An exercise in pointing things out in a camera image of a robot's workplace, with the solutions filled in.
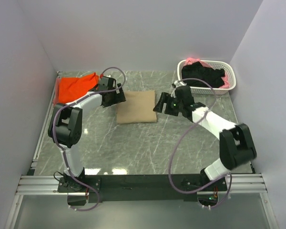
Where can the folded orange t-shirt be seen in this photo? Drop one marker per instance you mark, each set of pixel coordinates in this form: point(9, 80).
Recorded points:
point(73, 88)

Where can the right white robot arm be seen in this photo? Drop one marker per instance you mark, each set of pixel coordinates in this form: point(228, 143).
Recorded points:
point(236, 146)

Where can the pink t-shirt in basket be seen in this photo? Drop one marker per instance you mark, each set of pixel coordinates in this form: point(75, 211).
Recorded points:
point(192, 60)

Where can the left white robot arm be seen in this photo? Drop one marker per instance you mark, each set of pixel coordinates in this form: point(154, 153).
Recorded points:
point(65, 127)

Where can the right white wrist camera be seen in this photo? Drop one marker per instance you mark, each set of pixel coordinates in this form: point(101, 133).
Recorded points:
point(175, 85)

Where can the beige t-shirt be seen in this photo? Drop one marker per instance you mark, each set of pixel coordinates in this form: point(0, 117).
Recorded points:
point(138, 108)

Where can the aluminium table frame rail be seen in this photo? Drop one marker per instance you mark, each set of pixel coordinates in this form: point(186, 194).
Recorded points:
point(32, 185)

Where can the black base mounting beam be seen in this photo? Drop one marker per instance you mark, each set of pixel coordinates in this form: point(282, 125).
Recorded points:
point(136, 187)

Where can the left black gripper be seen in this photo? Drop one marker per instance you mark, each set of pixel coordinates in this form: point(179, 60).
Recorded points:
point(119, 98)

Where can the black t-shirt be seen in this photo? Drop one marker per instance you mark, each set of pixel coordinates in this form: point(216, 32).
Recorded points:
point(213, 77)

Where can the folded dusty pink t-shirt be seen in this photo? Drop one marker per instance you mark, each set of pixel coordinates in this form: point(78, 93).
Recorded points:
point(56, 91)

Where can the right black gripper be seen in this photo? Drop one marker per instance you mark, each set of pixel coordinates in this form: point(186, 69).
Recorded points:
point(166, 98)

